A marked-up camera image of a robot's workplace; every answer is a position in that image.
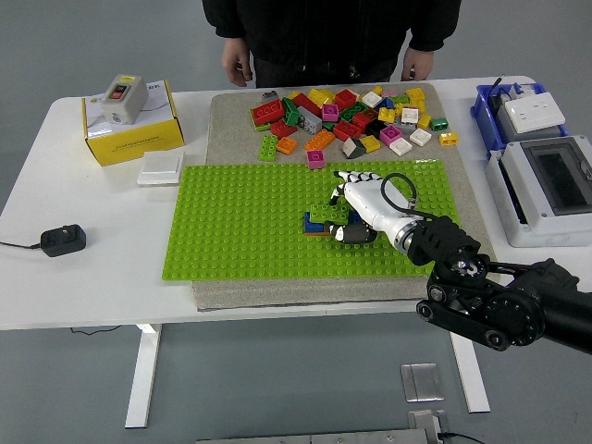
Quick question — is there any black power adapter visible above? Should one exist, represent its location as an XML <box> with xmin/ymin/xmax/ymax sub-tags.
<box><xmin>40</xmin><ymin>224</ymin><xmax>88</xmax><ymax>258</ymax></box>

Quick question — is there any lime green long brick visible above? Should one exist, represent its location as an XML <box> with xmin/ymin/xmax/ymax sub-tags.
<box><xmin>308</xmin><ymin>203</ymin><xmax>352</xmax><ymax>225</ymax></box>

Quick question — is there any dark green long brick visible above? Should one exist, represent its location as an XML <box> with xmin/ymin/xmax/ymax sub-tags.
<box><xmin>339</xmin><ymin>102</ymin><xmax>370</xmax><ymax>122</ymax></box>

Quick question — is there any lime green studded baseplate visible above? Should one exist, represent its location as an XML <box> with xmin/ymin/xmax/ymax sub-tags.
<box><xmin>161</xmin><ymin>159</ymin><xmax>462</xmax><ymax>282</ymax></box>

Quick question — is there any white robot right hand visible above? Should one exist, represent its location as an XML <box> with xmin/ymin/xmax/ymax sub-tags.
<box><xmin>322</xmin><ymin>169</ymin><xmax>413</xmax><ymax>246</ymax></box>

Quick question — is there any long grey brick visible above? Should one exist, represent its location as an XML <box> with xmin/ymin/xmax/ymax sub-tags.
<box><xmin>295</xmin><ymin>105</ymin><xmax>324</xmax><ymax>135</ymax></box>

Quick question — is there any blue plastic bin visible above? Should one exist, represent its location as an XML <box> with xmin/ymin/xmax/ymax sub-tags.
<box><xmin>470</xmin><ymin>81</ymin><xmax>571</xmax><ymax>161</ymax></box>

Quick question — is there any yellow cardboard box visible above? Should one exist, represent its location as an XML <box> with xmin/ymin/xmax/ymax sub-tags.
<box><xmin>81</xmin><ymin>78</ymin><xmax>186</xmax><ymax>167</ymax></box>

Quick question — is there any person's right hand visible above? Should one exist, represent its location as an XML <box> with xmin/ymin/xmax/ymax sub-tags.
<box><xmin>221</xmin><ymin>36</ymin><xmax>254</xmax><ymax>88</ymax></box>

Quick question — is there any white table leg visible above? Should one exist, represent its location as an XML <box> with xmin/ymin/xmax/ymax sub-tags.
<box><xmin>124</xmin><ymin>323</ymin><xmax>163</xmax><ymax>429</ymax></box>
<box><xmin>450</xmin><ymin>330</ymin><xmax>491</xmax><ymax>414</ymax></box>

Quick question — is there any grey plastic enclosure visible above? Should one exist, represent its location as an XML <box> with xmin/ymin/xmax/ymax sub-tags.
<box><xmin>494</xmin><ymin>94</ymin><xmax>563</xmax><ymax>142</ymax></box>

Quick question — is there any metal bracket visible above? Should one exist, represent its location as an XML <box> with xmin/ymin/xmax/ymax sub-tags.
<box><xmin>406</xmin><ymin>409</ymin><xmax>449</xmax><ymax>444</ymax></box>

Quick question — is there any person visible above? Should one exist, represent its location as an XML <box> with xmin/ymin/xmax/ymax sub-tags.
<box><xmin>202</xmin><ymin>0</ymin><xmax>463</xmax><ymax>89</ymax></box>

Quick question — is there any grey-brown mat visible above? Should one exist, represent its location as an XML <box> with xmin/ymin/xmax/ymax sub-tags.
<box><xmin>191</xmin><ymin>82</ymin><xmax>500</xmax><ymax>312</ymax></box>

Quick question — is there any grey push-button switch box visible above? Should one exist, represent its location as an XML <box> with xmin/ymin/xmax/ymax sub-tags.
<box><xmin>100</xmin><ymin>74</ymin><xmax>150</xmax><ymax>126</ymax></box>

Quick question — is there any long red brick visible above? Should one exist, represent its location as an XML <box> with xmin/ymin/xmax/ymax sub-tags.
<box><xmin>290</xmin><ymin>92</ymin><xmax>324</xmax><ymax>117</ymax></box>

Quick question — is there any black cable under table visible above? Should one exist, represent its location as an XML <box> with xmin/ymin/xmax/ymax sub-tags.
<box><xmin>68</xmin><ymin>325</ymin><xmax>122</xmax><ymax>337</ymax></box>

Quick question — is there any grey enclosure with window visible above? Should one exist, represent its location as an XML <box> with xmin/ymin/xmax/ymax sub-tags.
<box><xmin>484</xmin><ymin>134</ymin><xmax>592</xmax><ymax>250</ymax></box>

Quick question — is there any white wall switch plate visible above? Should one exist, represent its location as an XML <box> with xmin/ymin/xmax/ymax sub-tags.
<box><xmin>136</xmin><ymin>151</ymin><xmax>185</xmax><ymax>187</ymax></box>

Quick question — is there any orange long brick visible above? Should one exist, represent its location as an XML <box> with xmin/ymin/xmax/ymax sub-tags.
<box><xmin>303</xmin><ymin>129</ymin><xmax>337</xmax><ymax>152</ymax></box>

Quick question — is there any large red brick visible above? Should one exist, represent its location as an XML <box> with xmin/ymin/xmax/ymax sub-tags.
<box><xmin>250</xmin><ymin>98</ymin><xmax>285</xmax><ymax>127</ymax></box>

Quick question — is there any metal bar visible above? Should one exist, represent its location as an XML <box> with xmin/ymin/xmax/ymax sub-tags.
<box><xmin>196</xmin><ymin>427</ymin><xmax>429</xmax><ymax>444</ymax></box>

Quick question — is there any large metal floor plate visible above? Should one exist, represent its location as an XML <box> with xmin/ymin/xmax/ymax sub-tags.
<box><xmin>400</xmin><ymin>363</ymin><xmax>444</xmax><ymax>402</ymax></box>

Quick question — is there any person's left hand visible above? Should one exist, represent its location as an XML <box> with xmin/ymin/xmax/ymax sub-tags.
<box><xmin>401</xmin><ymin>45</ymin><xmax>436</xmax><ymax>82</ymax></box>

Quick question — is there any white socket panel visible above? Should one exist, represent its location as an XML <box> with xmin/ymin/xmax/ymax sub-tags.
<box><xmin>503</xmin><ymin>91</ymin><xmax>567</xmax><ymax>135</ymax></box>

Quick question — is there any black floor cable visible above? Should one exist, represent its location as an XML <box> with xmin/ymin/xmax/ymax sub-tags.
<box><xmin>438</xmin><ymin>430</ymin><xmax>487</xmax><ymax>444</ymax></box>

